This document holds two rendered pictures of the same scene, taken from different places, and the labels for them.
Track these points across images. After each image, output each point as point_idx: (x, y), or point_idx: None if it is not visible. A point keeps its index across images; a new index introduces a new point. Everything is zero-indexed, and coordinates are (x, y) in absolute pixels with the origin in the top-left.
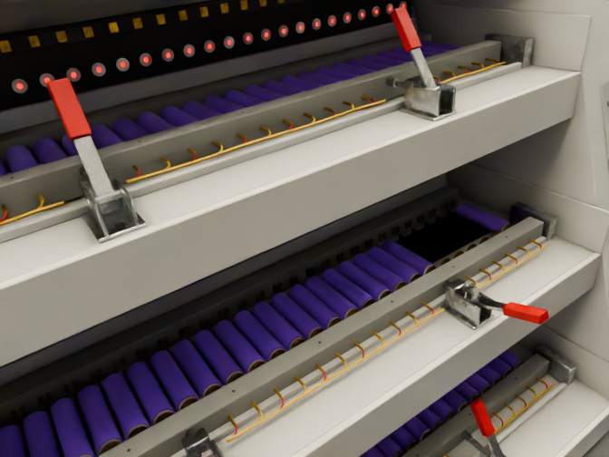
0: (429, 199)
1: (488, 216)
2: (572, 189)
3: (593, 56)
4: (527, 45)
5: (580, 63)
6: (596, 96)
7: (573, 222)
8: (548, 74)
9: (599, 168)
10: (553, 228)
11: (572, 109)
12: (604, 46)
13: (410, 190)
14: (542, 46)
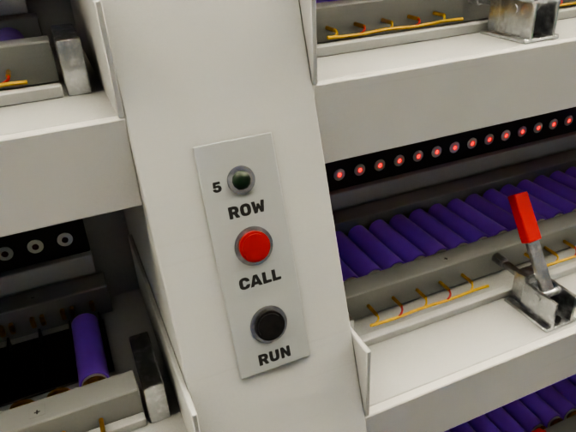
0: (39, 296)
1: (84, 351)
2: (172, 340)
3: (165, 87)
4: (65, 53)
5: (115, 101)
6: (182, 171)
7: (181, 402)
8: (61, 117)
9: (195, 315)
10: (160, 403)
11: (129, 190)
12: (206, 69)
13: (3, 279)
14: (98, 57)
